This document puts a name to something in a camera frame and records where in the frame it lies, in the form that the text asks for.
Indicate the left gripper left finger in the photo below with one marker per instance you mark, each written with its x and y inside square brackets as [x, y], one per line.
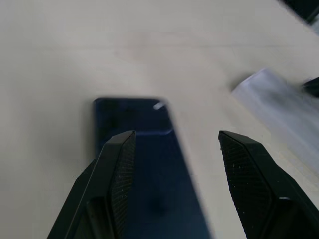
[99, 189]

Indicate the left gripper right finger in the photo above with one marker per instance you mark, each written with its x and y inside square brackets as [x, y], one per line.
[264, 194]

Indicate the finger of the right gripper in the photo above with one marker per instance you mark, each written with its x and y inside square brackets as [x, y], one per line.
[312, 87]

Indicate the dark blue smartphone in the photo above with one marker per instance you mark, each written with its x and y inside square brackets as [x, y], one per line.
[154, 174]

